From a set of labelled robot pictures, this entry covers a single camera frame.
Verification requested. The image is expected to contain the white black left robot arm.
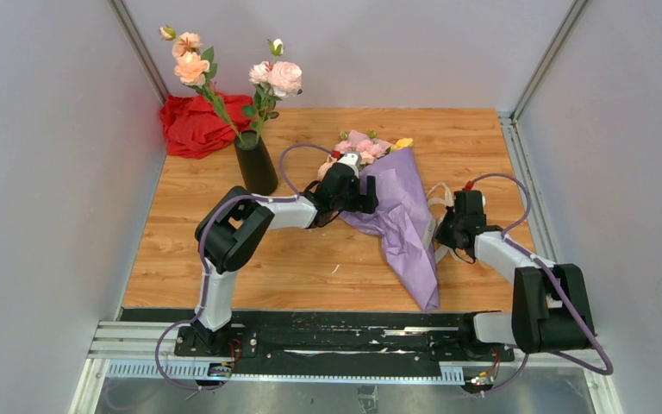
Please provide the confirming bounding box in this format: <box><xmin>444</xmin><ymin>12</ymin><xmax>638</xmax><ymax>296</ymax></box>
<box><xmin>190</xmin><ymin>162</ymin><xmax>379</xmax><ymax>356</ymax></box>

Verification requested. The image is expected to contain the cream ribbon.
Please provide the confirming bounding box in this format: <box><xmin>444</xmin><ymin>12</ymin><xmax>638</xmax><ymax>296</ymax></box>
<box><xmin>422</xmin><ymin>182</ymin><xmax>465</xmax><ymax>264</ymax></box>

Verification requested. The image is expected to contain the purple paper bouquet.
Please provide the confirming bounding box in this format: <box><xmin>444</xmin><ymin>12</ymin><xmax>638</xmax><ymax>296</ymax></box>
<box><xmin>334</xmin><ymin>130</ymin><xmax>440</xmax><ymax>311</ymax></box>

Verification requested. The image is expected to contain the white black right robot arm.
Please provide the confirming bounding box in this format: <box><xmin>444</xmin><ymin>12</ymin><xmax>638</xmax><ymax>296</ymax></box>
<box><xmin>434</xmin><ymin>189</ymin><xmax>593</xmax><ymax>361</ymax></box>

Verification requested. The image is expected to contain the black vase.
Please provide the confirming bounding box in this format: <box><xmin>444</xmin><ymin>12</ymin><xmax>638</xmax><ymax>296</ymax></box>
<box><xmin>234</xmin><ymin>129</ymin><xmax>278</xmax><ymax>196</ymax></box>

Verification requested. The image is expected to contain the aluminium frame rail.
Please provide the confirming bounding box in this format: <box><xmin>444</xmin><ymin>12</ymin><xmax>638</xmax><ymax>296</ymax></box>
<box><xmin>89</xmin><ymin>309</ymin><xmax>522</xmax><ymax>387</ymax></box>

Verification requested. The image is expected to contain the peach rose stem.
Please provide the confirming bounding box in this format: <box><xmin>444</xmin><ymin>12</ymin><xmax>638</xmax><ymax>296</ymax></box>
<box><xmin>159</xmin><ymin>25</ymin><xmax>240</xmax><ymax>138</ymax></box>

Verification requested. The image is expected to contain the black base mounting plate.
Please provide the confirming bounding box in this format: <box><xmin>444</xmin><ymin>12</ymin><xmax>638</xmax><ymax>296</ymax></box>
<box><xmin>149</xmin><ymin>310</ymin><xmax>515</xmax><ymax>382</ymax></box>

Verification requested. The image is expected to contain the red crumpled cloth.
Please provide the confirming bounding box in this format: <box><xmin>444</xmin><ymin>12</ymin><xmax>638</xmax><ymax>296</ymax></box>
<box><xmin>159</xmin><ymin>95</ymin><xmax>236</xmax><ymax>159</ymax></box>

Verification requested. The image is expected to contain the pink rose stem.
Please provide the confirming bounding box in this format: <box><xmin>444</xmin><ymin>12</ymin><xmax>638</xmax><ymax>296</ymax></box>
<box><xmin>242</xmin><ymin>38</ymin><xmax>303</xmax><ymax>140</ymax></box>

